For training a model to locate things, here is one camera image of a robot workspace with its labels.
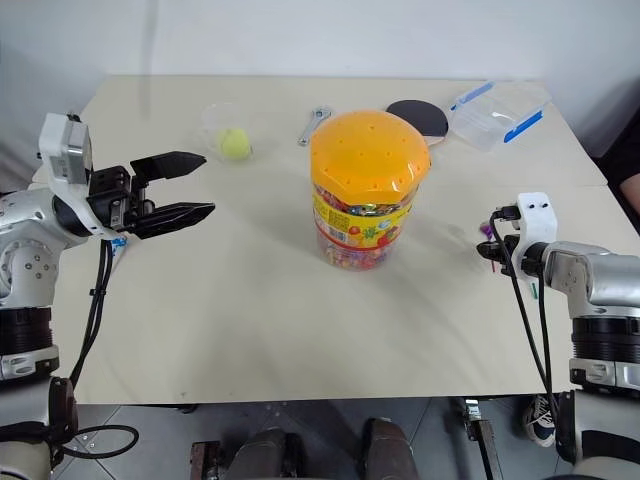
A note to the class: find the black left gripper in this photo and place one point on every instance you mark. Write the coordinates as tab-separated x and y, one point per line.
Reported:
112	197

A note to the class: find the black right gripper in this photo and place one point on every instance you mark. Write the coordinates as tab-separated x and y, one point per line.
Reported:
509	252

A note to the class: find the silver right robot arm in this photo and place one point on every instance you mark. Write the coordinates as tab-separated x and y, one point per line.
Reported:
600	280

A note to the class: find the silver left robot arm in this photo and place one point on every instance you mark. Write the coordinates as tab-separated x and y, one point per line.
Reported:
25	250

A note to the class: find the clear plastic candy jar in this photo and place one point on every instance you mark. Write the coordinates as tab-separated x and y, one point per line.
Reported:
357	235

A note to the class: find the orange jar lid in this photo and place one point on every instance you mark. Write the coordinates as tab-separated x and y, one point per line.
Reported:
367	152

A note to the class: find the pink lollipop stick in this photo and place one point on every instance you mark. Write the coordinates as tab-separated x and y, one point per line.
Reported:
495	266

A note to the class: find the purple lollipop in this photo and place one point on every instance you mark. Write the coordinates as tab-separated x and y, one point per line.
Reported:
484	231

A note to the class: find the green lollipop stick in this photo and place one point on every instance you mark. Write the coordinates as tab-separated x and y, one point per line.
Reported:
534	291

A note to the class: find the yellow-green tennis ball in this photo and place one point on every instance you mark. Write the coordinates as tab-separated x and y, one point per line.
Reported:
233	144

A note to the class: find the blue and white label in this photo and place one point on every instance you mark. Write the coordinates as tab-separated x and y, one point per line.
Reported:
119	248

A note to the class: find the clear plastic cup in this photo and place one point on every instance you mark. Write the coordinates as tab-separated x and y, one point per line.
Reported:
215	120

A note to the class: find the clear box with blue clips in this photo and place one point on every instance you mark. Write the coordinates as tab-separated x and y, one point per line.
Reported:
495	115

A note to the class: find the person in dark clothing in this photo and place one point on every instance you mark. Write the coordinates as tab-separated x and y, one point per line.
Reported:
622	155

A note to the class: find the silver metal wrench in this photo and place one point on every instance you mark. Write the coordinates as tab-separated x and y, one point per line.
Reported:
310	126

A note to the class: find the black table tennis paddle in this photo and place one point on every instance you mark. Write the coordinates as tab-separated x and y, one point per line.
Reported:
417	117

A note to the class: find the black and white sneaker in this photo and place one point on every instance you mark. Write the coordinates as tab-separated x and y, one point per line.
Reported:
540	422

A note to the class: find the dark rounded shape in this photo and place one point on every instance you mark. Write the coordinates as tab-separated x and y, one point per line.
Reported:
390	450
267	455

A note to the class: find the brown block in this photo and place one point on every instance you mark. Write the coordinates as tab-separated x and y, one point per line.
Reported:
205	462

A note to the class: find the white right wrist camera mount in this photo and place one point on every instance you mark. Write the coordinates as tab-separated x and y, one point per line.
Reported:
537	222

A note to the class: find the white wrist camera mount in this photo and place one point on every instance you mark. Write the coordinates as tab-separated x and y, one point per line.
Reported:
537	222
61	150

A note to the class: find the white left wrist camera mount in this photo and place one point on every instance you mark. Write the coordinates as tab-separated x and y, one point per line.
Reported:
61	150

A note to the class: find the metal table leg bracket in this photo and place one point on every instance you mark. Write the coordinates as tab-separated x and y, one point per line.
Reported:
482	435

